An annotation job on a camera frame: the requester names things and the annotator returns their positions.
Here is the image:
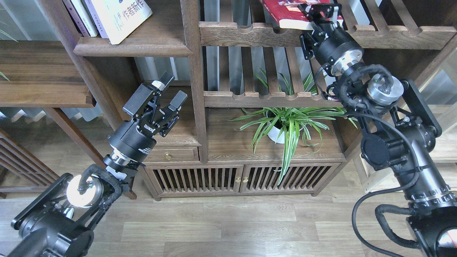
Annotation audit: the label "lavender white paperback book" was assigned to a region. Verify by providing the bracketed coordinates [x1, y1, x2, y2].
[84, 0, 108, 39]

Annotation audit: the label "white book blue characters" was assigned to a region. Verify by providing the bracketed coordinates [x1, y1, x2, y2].
[91, 0, 153, 45]

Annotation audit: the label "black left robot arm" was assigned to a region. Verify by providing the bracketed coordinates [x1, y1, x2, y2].
[9, 72, 187, 257]

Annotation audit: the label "green spider plant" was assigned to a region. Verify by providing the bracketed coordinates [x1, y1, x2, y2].
[228, 69, 360, 185]

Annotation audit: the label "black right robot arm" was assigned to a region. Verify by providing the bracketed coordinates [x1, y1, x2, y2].
[299, 3, 457, 257]

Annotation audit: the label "red cover book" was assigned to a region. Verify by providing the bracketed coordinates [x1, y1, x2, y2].
[260, 0, 331, 30]

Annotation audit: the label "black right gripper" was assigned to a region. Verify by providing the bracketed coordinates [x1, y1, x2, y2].
[299, 3, 363, 77]

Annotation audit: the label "dark wooden bookshelf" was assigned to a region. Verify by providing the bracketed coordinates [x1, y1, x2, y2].
[0, 0, 457, 201]

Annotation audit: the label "dark slatted wooden rack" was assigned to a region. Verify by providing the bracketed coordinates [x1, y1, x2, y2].
[0, 130, 59, 200]

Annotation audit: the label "white plant pot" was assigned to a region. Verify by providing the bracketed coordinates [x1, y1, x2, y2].
[267, 118, 285, 144]

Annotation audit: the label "white spine upright book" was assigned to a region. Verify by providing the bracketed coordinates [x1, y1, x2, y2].
[71, 0, 98, 37]

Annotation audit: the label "light wooden shelf frame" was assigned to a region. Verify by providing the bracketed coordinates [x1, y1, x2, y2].
[354, 48, 457, 193]

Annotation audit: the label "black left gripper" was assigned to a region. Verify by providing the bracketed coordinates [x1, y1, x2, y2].
[107, 71, 188, 170]

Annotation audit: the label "purple spine upright book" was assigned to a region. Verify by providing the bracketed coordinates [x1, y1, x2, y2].
[62, 0, 90, 37]

